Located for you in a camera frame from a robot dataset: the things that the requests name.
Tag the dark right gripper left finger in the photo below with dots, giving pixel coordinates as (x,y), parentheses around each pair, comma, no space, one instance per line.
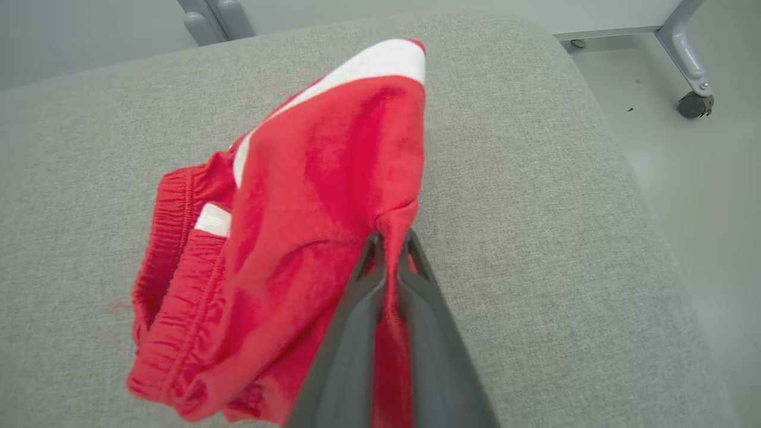
(345,356)

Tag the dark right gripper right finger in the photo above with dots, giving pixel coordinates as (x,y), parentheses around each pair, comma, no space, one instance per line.
(440,356)

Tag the red and white shorts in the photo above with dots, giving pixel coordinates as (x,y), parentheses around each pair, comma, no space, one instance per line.
(309,196)

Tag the small grey partition foot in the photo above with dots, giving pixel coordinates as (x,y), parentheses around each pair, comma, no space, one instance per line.
(578,43)

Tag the grey leg with caster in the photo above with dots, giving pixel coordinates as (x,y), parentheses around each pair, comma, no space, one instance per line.
(684,47)

